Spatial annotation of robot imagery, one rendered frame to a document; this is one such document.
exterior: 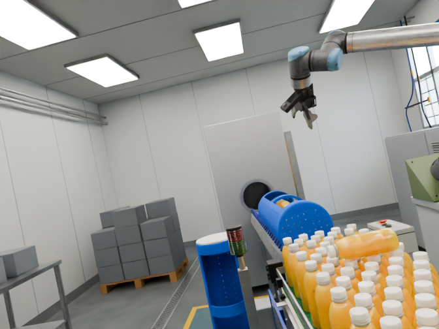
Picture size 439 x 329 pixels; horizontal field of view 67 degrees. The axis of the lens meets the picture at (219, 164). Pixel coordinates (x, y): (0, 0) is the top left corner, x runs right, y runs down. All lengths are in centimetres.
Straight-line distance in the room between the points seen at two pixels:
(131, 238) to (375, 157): 478
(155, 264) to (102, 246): 87
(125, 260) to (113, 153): 285
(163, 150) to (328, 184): 343
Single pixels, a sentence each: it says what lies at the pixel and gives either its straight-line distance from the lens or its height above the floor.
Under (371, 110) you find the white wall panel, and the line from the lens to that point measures 723.
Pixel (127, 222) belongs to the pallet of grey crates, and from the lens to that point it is 525.
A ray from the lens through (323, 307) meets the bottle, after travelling 109.
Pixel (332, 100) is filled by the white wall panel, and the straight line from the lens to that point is 708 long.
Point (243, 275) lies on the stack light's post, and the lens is 129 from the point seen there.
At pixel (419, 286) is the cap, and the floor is 111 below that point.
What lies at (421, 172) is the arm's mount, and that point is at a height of 124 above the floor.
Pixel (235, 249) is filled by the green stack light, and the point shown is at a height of 118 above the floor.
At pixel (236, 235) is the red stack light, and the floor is 123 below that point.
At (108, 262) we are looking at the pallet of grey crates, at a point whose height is 46.
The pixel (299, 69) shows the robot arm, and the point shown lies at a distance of 154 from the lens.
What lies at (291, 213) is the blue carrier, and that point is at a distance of 175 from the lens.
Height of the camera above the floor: 148
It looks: 1 degrees up
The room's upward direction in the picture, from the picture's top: 12 degrees counter-clockwise
